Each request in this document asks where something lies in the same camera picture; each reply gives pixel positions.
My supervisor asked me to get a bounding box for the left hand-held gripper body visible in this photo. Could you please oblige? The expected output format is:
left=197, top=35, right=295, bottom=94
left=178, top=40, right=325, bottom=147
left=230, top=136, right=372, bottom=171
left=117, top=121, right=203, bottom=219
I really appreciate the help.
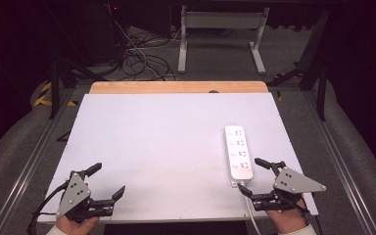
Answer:
left=56, top=169, right=116, bottom=224

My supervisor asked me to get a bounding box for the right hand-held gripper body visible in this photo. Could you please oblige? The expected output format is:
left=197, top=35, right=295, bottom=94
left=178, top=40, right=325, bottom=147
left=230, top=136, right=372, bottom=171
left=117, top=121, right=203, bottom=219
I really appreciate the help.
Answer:
left=250, top=161, right=327, bottom=213

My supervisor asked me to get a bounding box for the white power strip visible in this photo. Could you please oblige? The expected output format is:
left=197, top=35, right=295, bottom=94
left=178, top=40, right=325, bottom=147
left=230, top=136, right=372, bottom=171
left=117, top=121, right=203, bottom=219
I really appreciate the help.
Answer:
left=224, top=124, right=255, bottom=188

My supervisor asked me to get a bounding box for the person's left hand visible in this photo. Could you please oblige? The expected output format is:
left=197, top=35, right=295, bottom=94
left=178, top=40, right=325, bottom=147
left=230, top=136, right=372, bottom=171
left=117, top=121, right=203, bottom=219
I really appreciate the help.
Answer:
left=56, top=214, right=101, bottom=235

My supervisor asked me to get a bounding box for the person's right hand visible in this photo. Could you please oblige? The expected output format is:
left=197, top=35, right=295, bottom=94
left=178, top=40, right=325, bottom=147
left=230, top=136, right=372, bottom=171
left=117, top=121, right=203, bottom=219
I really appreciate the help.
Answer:
left=265, top=198, right=308, bottom=235

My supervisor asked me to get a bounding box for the person's left white sleeve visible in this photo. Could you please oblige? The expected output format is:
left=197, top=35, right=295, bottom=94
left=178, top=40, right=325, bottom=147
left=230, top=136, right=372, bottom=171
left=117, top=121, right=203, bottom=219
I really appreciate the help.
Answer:
left=45, top=224, right=67, bottom=235

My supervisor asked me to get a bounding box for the person's white sleeve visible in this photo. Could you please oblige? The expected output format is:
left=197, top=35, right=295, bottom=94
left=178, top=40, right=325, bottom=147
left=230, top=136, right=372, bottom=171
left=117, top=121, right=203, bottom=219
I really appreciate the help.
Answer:
left=45, top=224, right=67, bottom=235
left=277, top=223, right=317, bottom=235

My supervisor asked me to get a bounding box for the person's right white sleeve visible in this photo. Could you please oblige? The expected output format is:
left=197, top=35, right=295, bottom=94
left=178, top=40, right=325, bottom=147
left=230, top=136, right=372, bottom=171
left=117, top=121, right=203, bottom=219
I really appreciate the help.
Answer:
left=277, top=223, right=317, bottom=235

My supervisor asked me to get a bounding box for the yellow black hazard tape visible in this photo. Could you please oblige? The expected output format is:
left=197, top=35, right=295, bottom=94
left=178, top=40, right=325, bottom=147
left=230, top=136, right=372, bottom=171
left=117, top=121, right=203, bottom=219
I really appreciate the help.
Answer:
left=33, top=81, right=78, bottom=108

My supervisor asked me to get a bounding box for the black metal stand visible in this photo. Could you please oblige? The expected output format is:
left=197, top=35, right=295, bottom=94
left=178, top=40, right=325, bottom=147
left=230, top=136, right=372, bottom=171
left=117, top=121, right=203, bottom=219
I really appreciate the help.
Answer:
left=47, top=55, right=111, bottom=120
left=267, top=8, right=332, bottom=122

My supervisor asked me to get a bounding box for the wooden table board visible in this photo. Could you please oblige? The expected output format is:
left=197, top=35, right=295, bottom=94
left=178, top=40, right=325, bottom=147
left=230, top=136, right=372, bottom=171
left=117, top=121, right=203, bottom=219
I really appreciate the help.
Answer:
left=88, top=80, right=270, bottom=95

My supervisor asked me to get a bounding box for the white power strip cable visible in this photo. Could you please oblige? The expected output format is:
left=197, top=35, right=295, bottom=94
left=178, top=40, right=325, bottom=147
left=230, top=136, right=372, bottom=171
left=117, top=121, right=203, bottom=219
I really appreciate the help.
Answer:
left=243, top=184, right=262, bottom=235

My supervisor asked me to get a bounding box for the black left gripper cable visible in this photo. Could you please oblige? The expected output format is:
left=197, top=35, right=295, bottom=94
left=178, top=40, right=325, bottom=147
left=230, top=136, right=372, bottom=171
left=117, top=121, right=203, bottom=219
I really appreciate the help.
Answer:
left=25, top=180, right=71, bottom=235

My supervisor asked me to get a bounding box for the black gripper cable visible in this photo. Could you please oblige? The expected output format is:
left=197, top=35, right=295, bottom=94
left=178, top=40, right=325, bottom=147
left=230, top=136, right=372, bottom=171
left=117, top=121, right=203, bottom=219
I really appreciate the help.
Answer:
left=298, top=192, right=324, bottom=235
left=25, top=180, right=71, bottom=235

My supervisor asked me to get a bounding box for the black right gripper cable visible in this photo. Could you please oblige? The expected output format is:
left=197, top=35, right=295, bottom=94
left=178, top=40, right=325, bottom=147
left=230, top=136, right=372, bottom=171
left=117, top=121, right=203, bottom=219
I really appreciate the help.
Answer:
left=298, top=192, right=324, bottom=235

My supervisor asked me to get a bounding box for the aluminium floor rail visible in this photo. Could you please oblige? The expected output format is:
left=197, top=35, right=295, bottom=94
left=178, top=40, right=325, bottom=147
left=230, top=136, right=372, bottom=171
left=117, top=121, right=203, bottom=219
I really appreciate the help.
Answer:
left=302, top=89, right=376, bottom=235
left=0, top=87, right=76, bottom=235

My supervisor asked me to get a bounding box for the tangle of floor cables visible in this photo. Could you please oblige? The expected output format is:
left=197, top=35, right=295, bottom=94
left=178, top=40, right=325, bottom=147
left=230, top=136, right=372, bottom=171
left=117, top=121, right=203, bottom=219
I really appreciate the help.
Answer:
left=106, top=3, right=236, bottom=82

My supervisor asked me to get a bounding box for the white metal table frame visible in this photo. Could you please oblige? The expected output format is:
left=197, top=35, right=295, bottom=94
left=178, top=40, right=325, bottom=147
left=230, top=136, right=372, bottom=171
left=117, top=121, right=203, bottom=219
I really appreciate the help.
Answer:
left=176, top=4, right=271, bottom=75

